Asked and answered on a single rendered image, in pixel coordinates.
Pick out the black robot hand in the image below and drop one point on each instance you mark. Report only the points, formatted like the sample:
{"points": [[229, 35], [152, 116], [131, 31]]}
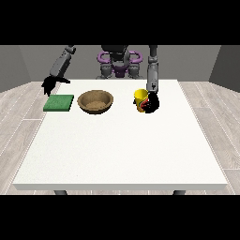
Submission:
{"points": [[152, 103], [49, 84]]}

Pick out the yellow cup with melon print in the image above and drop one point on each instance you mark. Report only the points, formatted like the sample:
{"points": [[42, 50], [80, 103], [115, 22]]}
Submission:
{"points": [[140, 98]]}

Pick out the green square pad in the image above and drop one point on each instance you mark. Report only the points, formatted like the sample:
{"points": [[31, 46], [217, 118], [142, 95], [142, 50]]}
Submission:
{"points": [[58, 103]]}

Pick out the brown wooden bowl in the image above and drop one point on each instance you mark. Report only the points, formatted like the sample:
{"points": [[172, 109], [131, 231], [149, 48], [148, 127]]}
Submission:
{"points": [[95, 101]]}

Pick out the grey robot trunk purple rings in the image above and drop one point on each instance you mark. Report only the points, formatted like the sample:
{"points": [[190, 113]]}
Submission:
{"points": [[119, 65]]}

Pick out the dark table leg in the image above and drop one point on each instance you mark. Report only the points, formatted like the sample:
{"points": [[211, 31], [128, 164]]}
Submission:
{"points": [[60, 192], [179, 192]]}

